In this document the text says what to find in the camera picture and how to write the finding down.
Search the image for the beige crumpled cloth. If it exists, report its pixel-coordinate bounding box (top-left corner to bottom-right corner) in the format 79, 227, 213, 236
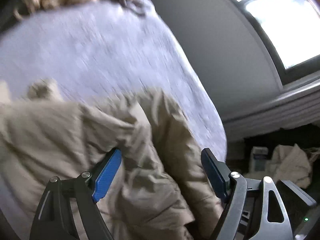
269, 144, 313, 189

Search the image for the window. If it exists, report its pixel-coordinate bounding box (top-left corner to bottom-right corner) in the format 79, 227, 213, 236
235, 0, 320, 85

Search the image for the white box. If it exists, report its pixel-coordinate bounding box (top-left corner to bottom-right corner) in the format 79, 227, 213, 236
250, 146, 269, 173

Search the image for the grey window sill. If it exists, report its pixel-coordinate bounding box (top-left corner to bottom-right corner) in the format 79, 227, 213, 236
222, 77, 320, 137

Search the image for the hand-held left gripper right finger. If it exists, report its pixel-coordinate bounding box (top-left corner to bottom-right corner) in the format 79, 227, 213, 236
201, 148, 293, 240

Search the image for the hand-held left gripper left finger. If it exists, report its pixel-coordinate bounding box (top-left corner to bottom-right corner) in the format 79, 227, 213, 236
29, 148, 122, 240

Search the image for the lavender bed blanket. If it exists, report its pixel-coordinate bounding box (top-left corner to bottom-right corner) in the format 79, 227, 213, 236
0, 0, 228, 230

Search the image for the beige puffer jacket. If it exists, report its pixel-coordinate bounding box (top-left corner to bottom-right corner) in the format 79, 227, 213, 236
0, 77, 225, 240

